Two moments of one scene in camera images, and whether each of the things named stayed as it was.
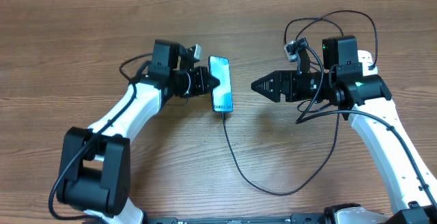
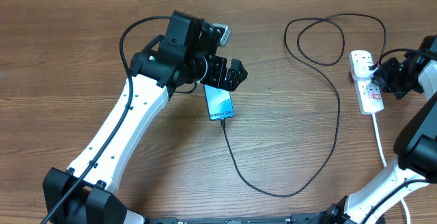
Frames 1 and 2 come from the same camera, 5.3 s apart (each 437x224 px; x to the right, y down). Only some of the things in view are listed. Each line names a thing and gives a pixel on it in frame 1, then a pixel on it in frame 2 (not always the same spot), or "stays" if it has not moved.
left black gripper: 200,73 → 217,79
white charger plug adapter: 366,72 stays
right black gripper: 276,80 → 380,79
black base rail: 294,218 stays
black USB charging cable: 333,136 → 319,63
